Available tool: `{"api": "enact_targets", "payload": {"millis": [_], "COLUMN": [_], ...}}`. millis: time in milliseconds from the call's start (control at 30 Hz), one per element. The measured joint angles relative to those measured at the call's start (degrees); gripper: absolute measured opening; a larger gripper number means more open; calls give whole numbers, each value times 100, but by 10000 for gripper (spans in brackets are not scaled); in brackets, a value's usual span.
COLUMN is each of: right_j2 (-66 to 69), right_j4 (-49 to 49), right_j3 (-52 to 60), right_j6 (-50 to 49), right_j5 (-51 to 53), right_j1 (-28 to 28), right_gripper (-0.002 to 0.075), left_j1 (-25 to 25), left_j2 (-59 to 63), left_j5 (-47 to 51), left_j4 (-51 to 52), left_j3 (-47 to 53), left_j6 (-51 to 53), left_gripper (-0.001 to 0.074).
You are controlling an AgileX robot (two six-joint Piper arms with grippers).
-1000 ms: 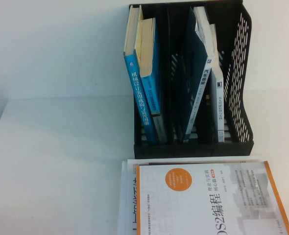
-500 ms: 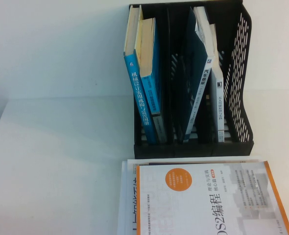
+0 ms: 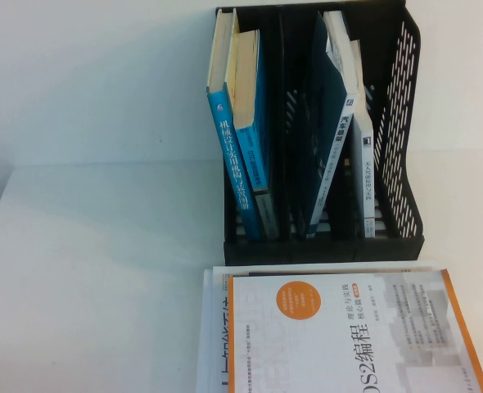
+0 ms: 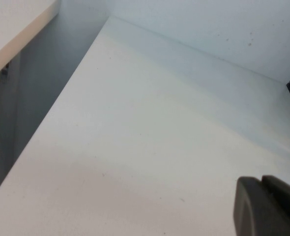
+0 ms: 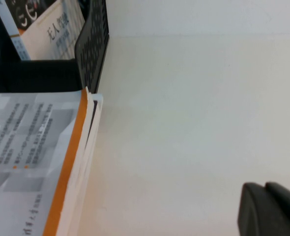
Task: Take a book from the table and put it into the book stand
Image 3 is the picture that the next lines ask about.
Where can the blue DTC paperback book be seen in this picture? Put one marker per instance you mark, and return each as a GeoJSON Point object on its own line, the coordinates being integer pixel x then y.
{"type": "Point", "coordinates": [249, 155]}

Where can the thick blue hardcover book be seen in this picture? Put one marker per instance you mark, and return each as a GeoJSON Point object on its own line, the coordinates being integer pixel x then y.
{"type": "Point", "coordinates": [229, 143]}

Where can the teal cover white spine book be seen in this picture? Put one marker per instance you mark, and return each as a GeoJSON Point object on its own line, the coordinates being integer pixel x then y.
{"type": "Point", "coordinates": [323, 123]}

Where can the thin white spine book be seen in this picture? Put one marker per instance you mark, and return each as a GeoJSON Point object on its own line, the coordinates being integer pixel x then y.
{"type": "Point", "coordinates": [368, 172]}

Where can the white orange ROS2 book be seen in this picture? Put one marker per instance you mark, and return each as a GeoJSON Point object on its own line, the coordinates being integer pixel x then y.
{"type": "Point", "coordinates": [348, 348]}

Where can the plain white book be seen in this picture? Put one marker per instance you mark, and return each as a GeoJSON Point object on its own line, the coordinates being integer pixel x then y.
{"type": "Point", "coordinates": [204, 348]}

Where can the black plastic book stand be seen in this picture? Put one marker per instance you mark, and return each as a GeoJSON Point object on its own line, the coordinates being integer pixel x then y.
{"type": "Point", "coordinates": [266, 249]}

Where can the white book large black letters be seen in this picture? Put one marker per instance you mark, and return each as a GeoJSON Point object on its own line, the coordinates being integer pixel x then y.
{"type": "Point", "coordinates": [220, 294]}

